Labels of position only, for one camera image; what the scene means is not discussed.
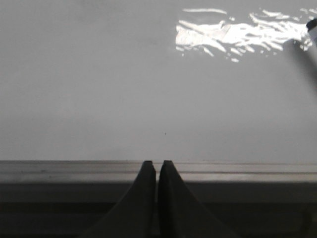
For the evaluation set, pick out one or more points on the white whiteboard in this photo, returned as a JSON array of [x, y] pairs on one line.
[[181, 80]]

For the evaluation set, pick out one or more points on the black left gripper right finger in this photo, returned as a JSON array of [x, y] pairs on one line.
[[181, 214]]

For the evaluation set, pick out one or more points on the aluminium whiteboard frame rail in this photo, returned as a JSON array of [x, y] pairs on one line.
[[36, 172]]

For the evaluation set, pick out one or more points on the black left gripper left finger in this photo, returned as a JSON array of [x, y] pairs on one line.
[[132, 216]]

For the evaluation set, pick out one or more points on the white black whiteboard marker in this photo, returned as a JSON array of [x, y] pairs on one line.
[[312, 30]]

